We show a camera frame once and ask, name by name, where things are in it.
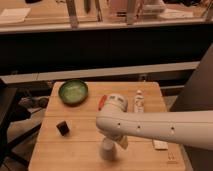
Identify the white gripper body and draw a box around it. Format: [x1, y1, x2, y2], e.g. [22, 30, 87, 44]
[106, 135, 128, 149]

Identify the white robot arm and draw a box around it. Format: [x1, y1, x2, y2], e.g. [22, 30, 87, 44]
[96, 94, 213, 150]

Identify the white rectangular sponge block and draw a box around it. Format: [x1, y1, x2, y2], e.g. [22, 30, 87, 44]
[153, 140, 168, 150]

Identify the white glue bottle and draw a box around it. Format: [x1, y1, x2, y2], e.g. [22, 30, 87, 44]
[134, 90, 144, 113]

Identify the orange carrot toy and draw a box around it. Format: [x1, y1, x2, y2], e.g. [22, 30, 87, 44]
[98, 95, 107, 110]

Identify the green bowl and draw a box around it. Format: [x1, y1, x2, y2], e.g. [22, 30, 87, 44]
[58, 79, 88, 105]

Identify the white paper sheet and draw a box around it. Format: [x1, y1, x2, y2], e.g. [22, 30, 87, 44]
[0, 8, 31, 24]

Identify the metal frame post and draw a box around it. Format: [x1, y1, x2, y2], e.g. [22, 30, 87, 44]
[66, 0, 78, 28]

